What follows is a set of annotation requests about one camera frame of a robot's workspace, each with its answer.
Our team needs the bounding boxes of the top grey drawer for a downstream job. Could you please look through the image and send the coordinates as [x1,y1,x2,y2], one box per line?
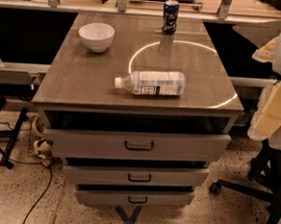
[44,129,230,162]

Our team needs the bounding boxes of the grey drawer cabinet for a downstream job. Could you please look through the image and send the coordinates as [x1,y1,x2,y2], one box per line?
[34,14,243,206]

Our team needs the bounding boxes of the middle grey drawer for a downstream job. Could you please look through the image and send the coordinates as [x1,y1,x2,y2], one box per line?
[64,165,209,187]

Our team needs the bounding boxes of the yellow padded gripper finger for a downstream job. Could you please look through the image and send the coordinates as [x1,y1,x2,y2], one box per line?
[251,37,278,62]

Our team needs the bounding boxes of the grey drawer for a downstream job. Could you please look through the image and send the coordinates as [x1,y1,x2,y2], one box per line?
[44,129,230,162]
[64,165,209,187]
[75,189,194,207]

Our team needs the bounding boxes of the bottom grey drawer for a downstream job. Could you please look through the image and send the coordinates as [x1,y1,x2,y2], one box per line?
[75,189,194,207]

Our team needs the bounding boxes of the white ceramic bowl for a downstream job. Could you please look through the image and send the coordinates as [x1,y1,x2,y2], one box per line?
[79,22,115,53]

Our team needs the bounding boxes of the wire basket with toys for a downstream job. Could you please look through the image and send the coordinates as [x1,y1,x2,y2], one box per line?
[31,115,53,167]

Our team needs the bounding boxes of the black office chair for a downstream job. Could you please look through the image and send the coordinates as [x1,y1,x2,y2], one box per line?
[210,139,281,224]

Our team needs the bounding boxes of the metal railing with posts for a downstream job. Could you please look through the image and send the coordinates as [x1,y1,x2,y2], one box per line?
[0,0,281,23]

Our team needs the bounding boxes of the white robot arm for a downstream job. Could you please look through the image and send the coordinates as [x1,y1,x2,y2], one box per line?
[247,33,281,140]

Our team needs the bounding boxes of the clear plastic water bottle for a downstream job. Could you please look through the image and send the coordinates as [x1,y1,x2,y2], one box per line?
[115,70,186,96]

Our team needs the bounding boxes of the black floor cable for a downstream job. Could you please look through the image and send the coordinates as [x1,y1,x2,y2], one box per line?
[0,107,58,224]

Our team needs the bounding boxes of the blue pepsi can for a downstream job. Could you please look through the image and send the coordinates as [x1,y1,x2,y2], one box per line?
[162,0,180,35]

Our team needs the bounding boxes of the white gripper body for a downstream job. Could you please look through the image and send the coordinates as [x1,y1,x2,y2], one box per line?
[247,81,281,140]

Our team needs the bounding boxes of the black stand leg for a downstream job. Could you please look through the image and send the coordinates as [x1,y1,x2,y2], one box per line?
[0,108,28,168]

